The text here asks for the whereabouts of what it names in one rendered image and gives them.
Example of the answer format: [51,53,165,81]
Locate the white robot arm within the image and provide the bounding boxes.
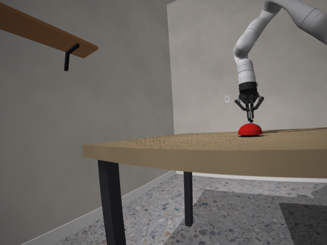
[233,0,327,86]

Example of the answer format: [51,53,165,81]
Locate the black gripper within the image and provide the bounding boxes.
[235,82,264,120]

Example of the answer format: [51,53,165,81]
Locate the red dome bell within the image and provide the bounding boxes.
[238,118,262,137]

